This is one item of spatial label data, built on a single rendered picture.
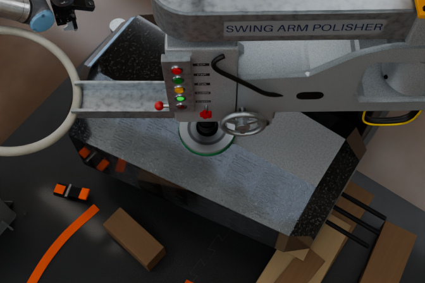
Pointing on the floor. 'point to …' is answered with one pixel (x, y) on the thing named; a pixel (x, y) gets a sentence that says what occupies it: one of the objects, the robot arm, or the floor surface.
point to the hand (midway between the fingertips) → (76, 28)
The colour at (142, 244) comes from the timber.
